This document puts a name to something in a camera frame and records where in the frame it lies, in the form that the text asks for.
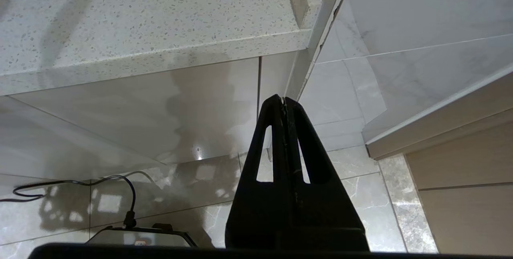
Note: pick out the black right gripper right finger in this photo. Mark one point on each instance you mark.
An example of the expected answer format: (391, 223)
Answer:
(324, 215)

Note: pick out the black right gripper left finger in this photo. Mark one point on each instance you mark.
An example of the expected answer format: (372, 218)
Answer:
(256, 211)

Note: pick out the flat grey floor device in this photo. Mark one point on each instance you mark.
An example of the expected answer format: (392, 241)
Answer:
(140, 238)

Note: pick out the beige wooden cabinet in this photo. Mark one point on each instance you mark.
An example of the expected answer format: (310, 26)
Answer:
(461, 170)

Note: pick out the white glossy cabinet front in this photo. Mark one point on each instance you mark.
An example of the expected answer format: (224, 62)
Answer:
(140, 114)

